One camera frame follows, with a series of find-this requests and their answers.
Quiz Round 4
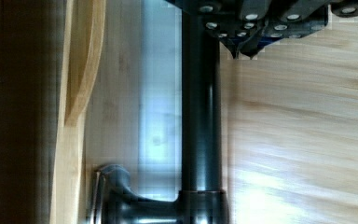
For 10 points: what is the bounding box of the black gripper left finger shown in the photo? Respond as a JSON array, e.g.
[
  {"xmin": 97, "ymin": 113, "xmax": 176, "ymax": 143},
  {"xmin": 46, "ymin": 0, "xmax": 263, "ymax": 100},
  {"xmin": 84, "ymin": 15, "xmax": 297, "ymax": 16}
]
[{"xmin": 165, "ymin": 0, "xmax": 269, "ymax": 58}]

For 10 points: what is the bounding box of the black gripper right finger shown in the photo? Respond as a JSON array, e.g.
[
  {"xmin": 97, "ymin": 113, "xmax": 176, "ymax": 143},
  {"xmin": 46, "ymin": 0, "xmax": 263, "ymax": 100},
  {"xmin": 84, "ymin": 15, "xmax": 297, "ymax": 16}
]
[{"xmin": 256, "ymin": 0, "xmax": 358, "ymax": 39}]

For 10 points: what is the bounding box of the wooden drawer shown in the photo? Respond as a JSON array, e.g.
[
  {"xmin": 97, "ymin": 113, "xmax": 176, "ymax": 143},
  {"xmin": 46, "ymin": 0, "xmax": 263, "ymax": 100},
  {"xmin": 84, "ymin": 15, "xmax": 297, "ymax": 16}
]
[{"xmin": 0, "ymin": 0, "xmax": 179, "ymax": 224}]

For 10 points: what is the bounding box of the bamboo cutting board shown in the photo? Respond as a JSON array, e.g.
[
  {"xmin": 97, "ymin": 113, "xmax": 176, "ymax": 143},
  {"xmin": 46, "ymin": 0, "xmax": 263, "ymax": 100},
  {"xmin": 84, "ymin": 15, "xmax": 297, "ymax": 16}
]
[{"xmin": 221, "ymin": 17, "xmax": 358, "ymax": 224}]

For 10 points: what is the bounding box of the black metal drawer handle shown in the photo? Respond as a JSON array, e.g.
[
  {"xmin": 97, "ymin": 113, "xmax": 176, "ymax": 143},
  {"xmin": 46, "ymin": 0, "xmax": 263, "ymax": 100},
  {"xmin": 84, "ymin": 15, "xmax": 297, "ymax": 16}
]
[{"xmin": 89, "ymin": 0, "xmax": 229, "ymax": 224}]

